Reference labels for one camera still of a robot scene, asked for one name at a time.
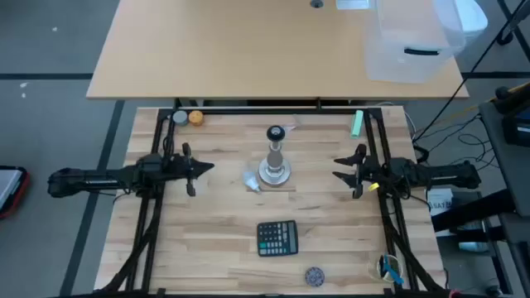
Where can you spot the white printed box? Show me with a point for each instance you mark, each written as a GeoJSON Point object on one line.
{"type": "Point", "coordinates": [439, 203]}

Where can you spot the blue patterned round dish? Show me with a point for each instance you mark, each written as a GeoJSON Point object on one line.
{"type": "Point", "coordinates": [314, 277]}

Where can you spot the clear glass cup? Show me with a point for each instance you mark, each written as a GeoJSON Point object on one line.
{"type": "Point", "coordinates": [374, 269]}

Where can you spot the mint green block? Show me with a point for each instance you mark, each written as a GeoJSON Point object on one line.
{"type": "Point", "coordinates": [357, 123]}

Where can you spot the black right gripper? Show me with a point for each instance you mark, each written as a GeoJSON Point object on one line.
{"type": "Point", "coordinates": [374, 171]}

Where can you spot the grey desk grommet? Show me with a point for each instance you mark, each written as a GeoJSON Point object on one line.
{"type": "Point", "coordinates": [316, 3]}

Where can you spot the white label strip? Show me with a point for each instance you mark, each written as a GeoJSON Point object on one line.
{"type": "Point", "coordinates": [352, 4]}

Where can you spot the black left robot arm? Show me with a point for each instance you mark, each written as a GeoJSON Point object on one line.
{"type": "Point", "coordinates": [95, 178]}

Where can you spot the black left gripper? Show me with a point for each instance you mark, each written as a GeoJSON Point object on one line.
{"type": "Point", "coordinates": [178, 167]}

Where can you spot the grey side table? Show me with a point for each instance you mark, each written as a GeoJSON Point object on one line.
{"type": "Point", "coordinates": [505, 165]}

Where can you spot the red-edged black case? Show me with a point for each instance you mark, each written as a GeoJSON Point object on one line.
{"type": "Point", "coordinates": [10, 190]}

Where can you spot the silver table lamp base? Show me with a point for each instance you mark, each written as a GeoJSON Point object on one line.
{"type": "Point", "coordinates": [274, 171]}

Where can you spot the white lightbulb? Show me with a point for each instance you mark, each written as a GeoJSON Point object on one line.
{"type": "Point", "coordinates": [250, 180]}

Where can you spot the black desk calculator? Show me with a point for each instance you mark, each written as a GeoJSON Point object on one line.
{"type": "Point", "coordinates": [277, 238]}

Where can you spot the tan wooden desk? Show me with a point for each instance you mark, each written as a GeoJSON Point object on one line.
{"type": "Point", "coordinates": [207, 49]}

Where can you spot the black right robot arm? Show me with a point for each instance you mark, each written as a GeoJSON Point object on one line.
{"type": "Point", "coordinates": [439, 174]}

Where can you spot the clear plastic storage bin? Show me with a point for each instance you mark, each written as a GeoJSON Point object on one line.
{"type": "Point", "coordinates": [414, 41]}

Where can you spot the blue brush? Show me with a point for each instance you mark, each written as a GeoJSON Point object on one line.
{"type": "Point", "coordinates": [391, 269]}

